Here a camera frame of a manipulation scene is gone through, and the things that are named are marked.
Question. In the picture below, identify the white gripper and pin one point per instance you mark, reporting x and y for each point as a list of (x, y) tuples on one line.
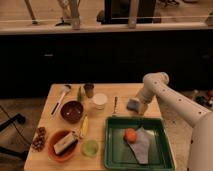
[(145, 96)]

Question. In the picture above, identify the blue sponge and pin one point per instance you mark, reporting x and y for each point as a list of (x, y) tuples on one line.
[(133, 105)]

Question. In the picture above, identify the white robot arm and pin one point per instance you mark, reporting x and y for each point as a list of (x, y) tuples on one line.
[(197, 116)]

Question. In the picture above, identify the white plastic cup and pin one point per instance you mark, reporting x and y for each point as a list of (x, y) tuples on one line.
[(100, 100)]

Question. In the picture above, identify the small metal cup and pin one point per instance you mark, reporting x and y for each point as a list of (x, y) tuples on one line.
[(89, 89)]

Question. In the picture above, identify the green plastic cup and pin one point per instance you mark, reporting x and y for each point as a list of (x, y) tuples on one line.
[(90, 148)]

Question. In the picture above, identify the orange fruit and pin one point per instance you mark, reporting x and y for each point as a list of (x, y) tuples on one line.
[(130, 135)]

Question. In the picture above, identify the grey cloth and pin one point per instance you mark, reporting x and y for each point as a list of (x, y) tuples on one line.
[(141, 146)]

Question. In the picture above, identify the green plastic tray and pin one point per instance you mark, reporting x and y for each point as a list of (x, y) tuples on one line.
[(118, 155)]

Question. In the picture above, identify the green vegetable piece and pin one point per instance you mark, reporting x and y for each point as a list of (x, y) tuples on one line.
[(79, 95)]

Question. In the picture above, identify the dark red bowl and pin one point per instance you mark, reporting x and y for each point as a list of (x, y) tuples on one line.
[(72, 111)]

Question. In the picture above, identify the brown white box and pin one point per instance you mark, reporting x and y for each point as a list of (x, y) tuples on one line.
[(66, 143)]

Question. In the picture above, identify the orange bowl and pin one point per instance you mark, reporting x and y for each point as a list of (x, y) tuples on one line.
[(67, 155)]

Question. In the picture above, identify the bunch of brown grapes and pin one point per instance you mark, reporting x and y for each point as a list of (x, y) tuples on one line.
[(39, 141)]

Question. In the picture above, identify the black stand base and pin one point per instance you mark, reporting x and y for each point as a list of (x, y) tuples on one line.
[(9, 133)]

